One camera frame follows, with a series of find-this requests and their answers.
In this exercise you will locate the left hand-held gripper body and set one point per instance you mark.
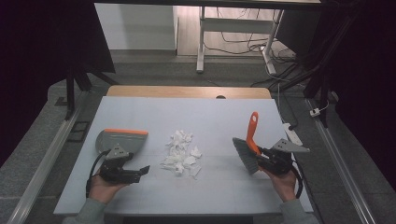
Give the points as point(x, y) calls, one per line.
point(115, 169)

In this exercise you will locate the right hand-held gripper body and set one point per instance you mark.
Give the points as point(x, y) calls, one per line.
point(278, 161)

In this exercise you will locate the grey dustpan with orange edge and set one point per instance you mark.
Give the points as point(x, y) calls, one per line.
point(124, 140)

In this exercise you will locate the pile of white paper scraps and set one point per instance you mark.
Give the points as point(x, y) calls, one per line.
point(180, 155)

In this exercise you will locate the person's left hand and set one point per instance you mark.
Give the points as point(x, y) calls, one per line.
point(104, 188)

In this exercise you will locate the person's right hand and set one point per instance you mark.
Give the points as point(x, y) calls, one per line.
point(285, 184)

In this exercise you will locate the small white socket adapter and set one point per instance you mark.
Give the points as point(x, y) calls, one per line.
point(315, 112)

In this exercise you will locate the black stand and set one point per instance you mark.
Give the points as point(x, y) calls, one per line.
point(323, 90)
point(71, 93)

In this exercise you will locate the dark curtain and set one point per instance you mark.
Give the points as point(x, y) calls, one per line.
point(367, 87)
point(46, 46)

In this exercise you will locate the aluminium rail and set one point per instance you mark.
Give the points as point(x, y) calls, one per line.
point(46, 161)
point(339, 165)

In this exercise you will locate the white desk frame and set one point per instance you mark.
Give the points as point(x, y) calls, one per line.
point(236, 25)

